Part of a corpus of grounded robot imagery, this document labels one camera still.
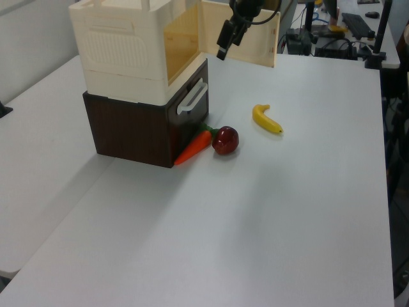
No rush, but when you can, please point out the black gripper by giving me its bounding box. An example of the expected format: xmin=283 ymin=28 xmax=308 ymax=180
xmin=216 ymin=0 xmax=265 ymax=62

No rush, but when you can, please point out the cream plastic cabinet box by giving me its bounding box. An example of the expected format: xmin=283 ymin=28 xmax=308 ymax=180
xmin=68 ymin=0 xmax=209 ymax=107

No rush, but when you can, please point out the thin black stand pole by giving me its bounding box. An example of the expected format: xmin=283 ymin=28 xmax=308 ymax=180
xmin=305 ymin=0 xmax=316 ymax=33

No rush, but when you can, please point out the yellow toy banana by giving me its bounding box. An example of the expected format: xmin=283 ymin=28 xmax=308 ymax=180
xmin=252 ymin=104 xmax=284 ymax=135

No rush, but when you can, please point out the black electronics box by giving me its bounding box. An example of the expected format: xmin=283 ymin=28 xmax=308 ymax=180
xmin=314 ymin=37 xmax=358 ymax=60

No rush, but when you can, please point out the red toy apple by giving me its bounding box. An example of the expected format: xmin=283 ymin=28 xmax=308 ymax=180
xmin=212 ymin=125 xmax=240 ymax=157

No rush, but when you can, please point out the orange toy carrot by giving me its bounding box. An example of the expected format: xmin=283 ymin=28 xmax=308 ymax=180
xmin=174 ymin=123 xmax=221 ymax=166

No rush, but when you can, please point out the black keyboard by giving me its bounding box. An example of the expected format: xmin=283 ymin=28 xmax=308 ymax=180
xmin=341 ymin=12 xmax=372 ymax=41

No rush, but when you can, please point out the dark brown drawer box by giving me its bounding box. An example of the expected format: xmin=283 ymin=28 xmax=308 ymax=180
xmin=82 ymin=58 xmax=210 ymax=169

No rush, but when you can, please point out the black pole with table clamp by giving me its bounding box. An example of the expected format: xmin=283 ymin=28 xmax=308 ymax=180
xmin=364 ymin=0 xmax=394 ymax=70

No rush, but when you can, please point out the white background desk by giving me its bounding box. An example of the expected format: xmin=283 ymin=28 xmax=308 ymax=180
xmin=277 ymin=0 xmax=401 ymax=70

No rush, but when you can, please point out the black clamp stand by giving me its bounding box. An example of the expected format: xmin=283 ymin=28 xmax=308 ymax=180
xmin=0 ymin=100 xmax=14 ymax=120

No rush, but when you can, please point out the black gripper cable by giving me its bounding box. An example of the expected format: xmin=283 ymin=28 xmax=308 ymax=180
xmin=251 ymin=0 xmax=282 ymax=26

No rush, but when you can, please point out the black device with cables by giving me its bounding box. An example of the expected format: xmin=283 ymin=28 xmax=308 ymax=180
xmin=281 ymin=28 xmax=318 ymax=56

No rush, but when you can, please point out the white drawer handle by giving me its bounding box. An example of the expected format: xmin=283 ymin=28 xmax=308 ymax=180
xmin=176 ymin=78 xmax=209 ymax=115

